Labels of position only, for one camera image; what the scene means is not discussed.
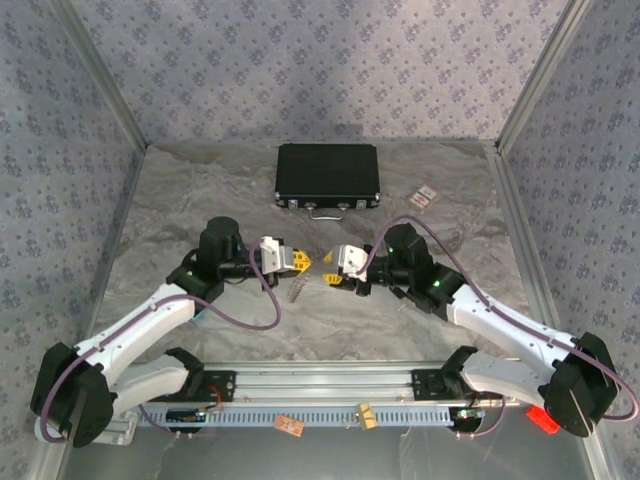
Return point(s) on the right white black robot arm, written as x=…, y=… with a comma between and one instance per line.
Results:
x=505, y=325

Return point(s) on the small circuit board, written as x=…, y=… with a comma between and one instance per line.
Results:
x=468, y=414
x=187, y=415

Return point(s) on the aluminium table side rail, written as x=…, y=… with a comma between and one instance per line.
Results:
x=116, y=240
x=545, y=300

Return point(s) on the playing card box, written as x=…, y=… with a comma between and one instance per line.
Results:
x=423, y=198

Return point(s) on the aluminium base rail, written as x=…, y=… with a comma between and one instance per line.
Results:
x=320, y=380

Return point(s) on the aluminium corner frame post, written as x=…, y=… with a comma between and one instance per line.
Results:
x=105, y=75
x=544, y=75

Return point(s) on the red plastic block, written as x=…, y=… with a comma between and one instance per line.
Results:
x=542, y=421

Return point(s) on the orange paper tag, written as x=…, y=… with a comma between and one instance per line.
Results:
x=289, y=425

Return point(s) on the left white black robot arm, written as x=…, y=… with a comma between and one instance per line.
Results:
x=135, y=320

